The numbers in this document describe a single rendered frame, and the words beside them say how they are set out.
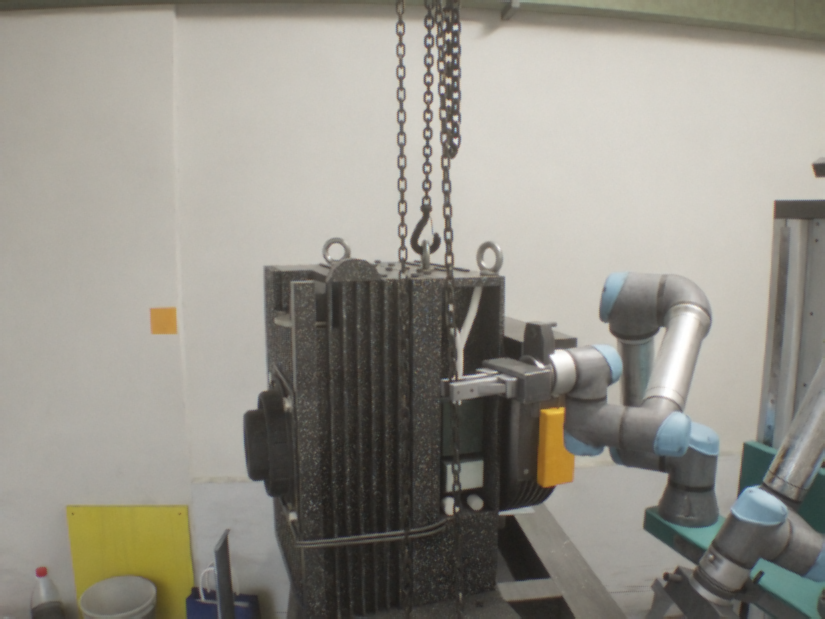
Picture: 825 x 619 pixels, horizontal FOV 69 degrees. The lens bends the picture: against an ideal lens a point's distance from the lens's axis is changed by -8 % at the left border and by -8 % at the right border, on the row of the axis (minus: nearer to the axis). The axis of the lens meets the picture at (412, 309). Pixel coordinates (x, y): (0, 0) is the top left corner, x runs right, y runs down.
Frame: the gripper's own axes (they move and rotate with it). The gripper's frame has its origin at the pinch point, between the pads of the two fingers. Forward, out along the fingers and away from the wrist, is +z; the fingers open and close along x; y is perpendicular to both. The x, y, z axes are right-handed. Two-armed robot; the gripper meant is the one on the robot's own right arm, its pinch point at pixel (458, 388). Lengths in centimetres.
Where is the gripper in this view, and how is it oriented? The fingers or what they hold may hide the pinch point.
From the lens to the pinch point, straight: 103.3
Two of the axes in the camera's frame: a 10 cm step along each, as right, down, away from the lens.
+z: -9.1, 0.9, -4.0
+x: -4.1, -0.9, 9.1
